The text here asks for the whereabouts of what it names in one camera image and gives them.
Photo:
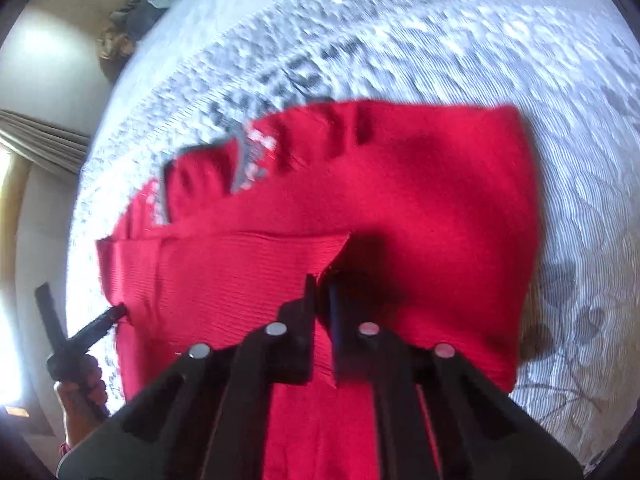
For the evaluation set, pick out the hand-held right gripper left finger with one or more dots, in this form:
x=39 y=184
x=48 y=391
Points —
x=299 y=342

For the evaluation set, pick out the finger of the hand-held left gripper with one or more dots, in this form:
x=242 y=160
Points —
x=48 y=310
x=97 y=327

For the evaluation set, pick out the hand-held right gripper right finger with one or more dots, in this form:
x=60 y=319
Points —
x=338 y=332

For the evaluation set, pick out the red knit sweater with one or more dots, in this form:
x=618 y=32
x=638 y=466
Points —
x=400 y=185

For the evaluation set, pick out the person's left forearm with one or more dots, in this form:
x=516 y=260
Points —
x=75 y=427

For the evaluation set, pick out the grey crumpled clothes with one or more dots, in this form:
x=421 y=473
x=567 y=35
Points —
x=145 y=15

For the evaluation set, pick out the person's left hand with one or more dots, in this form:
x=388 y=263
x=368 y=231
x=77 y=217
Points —
x=93 y=379

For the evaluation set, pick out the beige pleated curtain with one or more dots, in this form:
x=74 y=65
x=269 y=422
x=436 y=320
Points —
x=40 y=141

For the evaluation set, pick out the golden brown carved ornament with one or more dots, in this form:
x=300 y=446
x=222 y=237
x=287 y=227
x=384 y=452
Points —
x=116 y=47

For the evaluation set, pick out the grey quilted floral bedspread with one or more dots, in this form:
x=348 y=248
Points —
x=450 y=50

